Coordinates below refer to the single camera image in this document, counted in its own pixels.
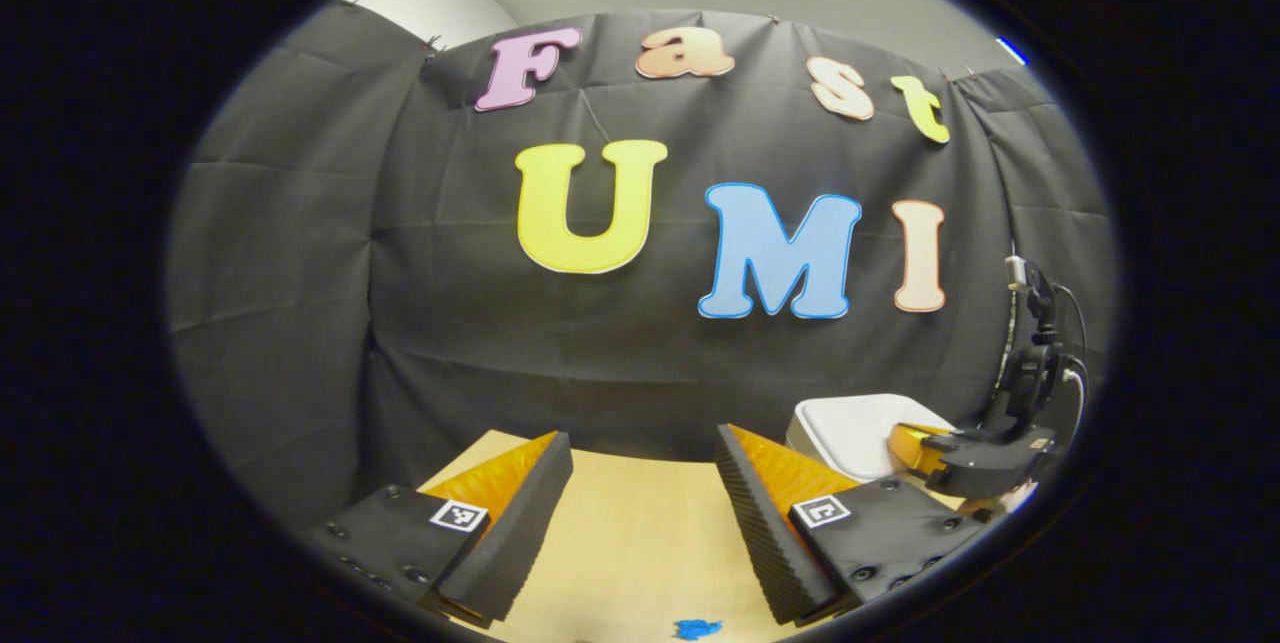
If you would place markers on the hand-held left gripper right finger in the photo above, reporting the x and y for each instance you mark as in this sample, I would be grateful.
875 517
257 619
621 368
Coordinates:
760 533

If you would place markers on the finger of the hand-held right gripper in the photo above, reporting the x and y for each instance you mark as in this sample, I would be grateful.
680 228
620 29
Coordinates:
915 448

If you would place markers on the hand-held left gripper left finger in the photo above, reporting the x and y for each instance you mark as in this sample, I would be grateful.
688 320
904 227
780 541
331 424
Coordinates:
520 533

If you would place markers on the white desktop garbage bin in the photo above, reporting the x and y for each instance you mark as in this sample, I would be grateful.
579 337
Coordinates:
850 433

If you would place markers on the blue paper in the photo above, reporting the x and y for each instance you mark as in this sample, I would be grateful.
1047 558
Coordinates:
696 629

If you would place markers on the wooden desktop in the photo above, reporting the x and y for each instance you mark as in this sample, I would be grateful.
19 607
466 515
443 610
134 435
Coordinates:
640 533

